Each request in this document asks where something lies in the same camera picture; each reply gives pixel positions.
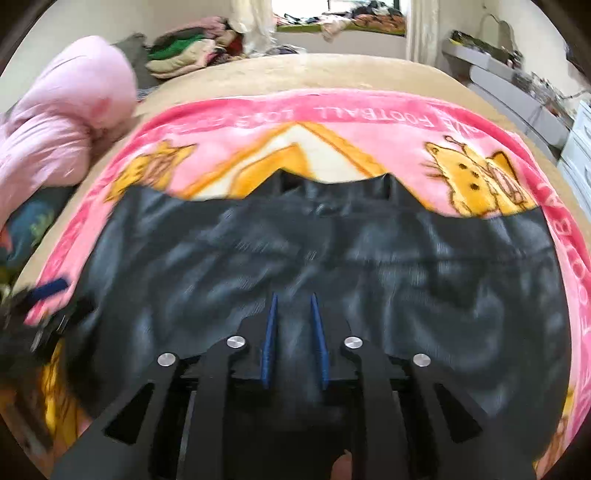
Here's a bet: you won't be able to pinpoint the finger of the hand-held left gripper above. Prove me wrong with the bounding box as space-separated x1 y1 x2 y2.
21 277 70 309

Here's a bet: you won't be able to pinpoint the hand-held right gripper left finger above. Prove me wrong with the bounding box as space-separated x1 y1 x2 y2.
51 293 280 480

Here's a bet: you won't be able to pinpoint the pink printed blanket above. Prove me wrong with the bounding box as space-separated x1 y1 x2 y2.
25 88 591 476

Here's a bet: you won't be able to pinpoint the black leather jacket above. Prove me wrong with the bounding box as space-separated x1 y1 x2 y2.
60 171 571 480

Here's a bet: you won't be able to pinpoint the dark patterned cloth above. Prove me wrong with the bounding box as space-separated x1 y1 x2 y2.
0 185 79 287

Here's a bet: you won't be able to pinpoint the white drawer cabinet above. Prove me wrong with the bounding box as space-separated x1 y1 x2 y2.
556 99 591 185

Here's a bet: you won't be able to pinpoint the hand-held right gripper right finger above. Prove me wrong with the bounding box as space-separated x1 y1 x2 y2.
308 293 539 480

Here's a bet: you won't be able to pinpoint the grey cluttered cabinet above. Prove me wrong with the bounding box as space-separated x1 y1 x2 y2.
441 30 573 148

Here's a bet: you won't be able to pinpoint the person's right hand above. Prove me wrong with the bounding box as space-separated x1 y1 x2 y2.
331 453 355 480

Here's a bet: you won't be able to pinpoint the clothes on windowsill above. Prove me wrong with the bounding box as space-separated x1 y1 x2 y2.
274 0 407 37

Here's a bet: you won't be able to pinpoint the tan bed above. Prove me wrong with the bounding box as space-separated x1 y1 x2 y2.
14 53 583 301

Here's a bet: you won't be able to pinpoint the white framed mirror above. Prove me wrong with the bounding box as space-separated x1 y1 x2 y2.
480 13 515 51

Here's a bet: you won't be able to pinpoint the cream curtain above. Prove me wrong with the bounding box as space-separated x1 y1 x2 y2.
406 0 444 65
231 0 278 56

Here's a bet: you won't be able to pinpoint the grey pillow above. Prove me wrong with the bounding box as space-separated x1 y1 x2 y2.
113 32 154 88

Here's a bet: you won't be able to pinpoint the pile of folded clothes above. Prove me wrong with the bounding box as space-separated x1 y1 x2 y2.
145 16 245 79

